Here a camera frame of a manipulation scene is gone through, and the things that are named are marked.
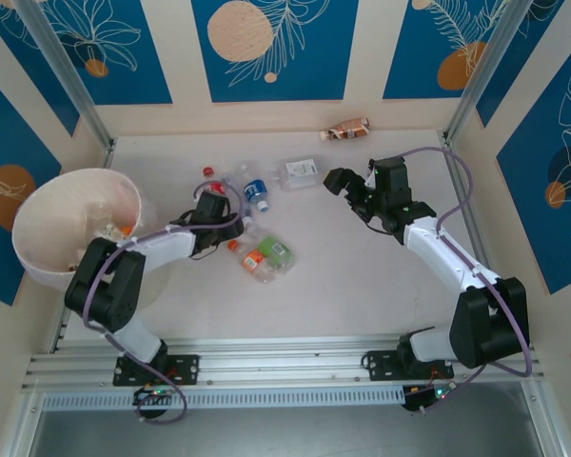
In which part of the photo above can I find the clear plastic bottle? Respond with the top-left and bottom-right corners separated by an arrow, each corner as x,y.
221,173 -> 256,228

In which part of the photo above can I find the orange cap clear bottle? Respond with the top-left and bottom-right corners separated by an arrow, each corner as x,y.
226,240 -> 280,286

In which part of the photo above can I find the red cap cola bottle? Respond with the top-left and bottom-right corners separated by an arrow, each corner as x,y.
202,165 -> 229,195

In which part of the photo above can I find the square clear bottle white label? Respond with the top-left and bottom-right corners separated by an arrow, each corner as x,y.
268,156 -> 325,192

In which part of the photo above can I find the clear bottle green label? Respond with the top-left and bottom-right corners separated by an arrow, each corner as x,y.
256,235 -> 297,276

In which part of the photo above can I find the clear bottle blue label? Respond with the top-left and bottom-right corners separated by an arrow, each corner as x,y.
237,163 -> 272,212

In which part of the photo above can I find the brown label drink bottle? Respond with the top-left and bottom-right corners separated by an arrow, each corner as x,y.
320,116 -> 372,143

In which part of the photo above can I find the white round bin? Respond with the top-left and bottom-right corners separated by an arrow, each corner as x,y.
11,166 -> 172,315

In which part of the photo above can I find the small circuit board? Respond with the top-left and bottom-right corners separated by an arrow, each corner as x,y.
132,385 -> 177,407
402,384 -> 458,414

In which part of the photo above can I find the grey metal sheet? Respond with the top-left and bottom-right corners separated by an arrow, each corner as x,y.
28,383 -> 543,457

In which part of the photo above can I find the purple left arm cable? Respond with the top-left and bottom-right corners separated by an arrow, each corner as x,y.
83,180 -> 246,426

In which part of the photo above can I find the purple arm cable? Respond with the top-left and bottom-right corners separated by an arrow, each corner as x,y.
83,180 -> 246,426
378,145 -> 537,415

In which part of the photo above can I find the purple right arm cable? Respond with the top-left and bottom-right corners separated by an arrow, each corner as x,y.
378,145 -> 537,415

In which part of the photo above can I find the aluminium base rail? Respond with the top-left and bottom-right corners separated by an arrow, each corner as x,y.
21,335 -> 546,392

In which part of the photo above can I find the aluminium frame post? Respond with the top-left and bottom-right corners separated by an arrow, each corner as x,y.
444,0 -> 551,144
13,0 -> 117,152

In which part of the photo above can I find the white slotted cable duct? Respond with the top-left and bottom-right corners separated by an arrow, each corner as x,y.
41,386 -> 406,411

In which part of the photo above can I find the aluminium frame leg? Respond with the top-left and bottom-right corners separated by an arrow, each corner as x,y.
521,380 -> 570,457
0,394 -> 44,457

